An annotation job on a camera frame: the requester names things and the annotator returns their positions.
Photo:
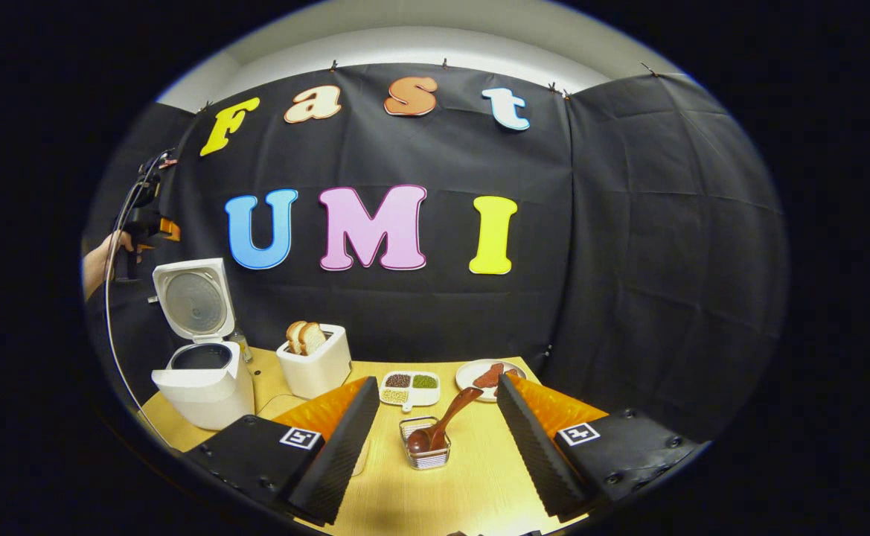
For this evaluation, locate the black backdrop cloth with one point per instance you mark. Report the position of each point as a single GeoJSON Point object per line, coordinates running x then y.
{"type": "Point", "coordinates": [628, 260]}

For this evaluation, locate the white rice cooker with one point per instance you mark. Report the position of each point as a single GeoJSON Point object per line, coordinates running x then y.
{"type": "Point", "coordinates": [208, 391]}

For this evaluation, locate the white toaster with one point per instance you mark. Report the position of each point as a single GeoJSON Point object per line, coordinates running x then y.
{"type": "Point", "coordinates": [319, 372]}

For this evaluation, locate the brown wooden spoon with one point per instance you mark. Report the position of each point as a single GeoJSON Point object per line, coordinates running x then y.
{"type": "Point", "coordinates": [446, 420]}

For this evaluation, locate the bread slice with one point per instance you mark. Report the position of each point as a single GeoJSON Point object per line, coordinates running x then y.
{"type": "Point", "coordinates": [312, 339]}
{"type": "Point", "coordinates": [293, 336]}

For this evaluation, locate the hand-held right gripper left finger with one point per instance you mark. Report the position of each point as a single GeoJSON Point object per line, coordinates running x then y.
{"type": "Point", "coordinates": [345, 439]}

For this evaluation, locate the clear glass bottle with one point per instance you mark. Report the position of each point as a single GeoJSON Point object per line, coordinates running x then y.
{"type": "Point", "coordinates": [241, 346]}

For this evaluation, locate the round white plate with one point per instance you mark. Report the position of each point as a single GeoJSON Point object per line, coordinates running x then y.
{"type": "Point", "coordinates": [468, 376]}

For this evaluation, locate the red meat slices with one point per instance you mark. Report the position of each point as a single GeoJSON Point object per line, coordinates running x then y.
{"type": "Point", "coordinates": [488, 376]}

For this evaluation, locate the white divided bean dish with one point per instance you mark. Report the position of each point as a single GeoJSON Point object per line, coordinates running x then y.
{"type": "Point", "coordinates": [427, 396]}

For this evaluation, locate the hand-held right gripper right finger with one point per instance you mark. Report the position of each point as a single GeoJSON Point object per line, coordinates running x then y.
{"type": "Point", "coordinates": [531, 447]}

